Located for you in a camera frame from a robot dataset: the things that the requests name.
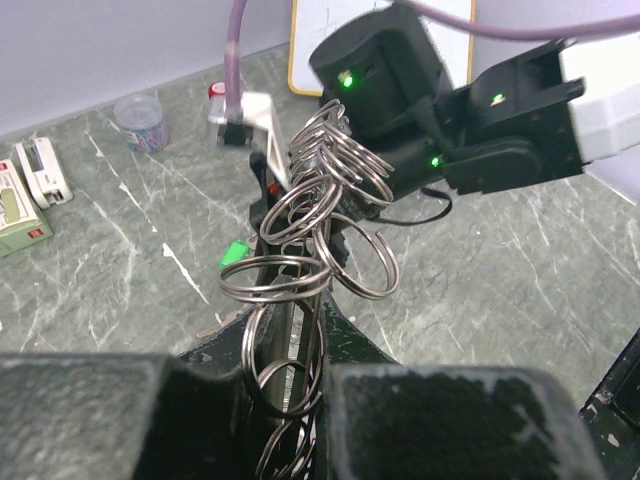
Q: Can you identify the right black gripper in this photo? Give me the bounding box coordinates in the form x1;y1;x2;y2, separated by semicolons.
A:
247;3;456;266

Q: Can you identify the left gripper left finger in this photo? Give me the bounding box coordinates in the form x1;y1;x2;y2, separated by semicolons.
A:
1;312;275;479

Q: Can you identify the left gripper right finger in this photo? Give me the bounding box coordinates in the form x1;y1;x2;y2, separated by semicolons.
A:
313;299;605;479

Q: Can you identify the green tagged key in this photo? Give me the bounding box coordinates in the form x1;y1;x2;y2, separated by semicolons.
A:
219;240;251;269

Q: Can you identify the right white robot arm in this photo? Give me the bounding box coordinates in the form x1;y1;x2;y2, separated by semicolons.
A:
252;4;639;263

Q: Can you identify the white framed whiteboard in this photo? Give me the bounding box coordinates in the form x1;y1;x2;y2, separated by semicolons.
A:
287;0;476;98

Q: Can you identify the green white staple box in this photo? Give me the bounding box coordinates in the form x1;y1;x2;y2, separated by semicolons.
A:
0;159;53;257

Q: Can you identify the white stapler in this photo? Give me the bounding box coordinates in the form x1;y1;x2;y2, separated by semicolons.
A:
14;137;74;209

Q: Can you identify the clear plastic clip jar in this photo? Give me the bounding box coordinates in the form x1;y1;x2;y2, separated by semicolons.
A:
114;94;170;154

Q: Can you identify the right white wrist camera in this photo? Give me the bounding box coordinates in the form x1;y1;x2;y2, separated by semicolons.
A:
207;91;291;190

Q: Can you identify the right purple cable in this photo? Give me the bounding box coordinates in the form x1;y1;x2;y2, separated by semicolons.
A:
221;0;640;126

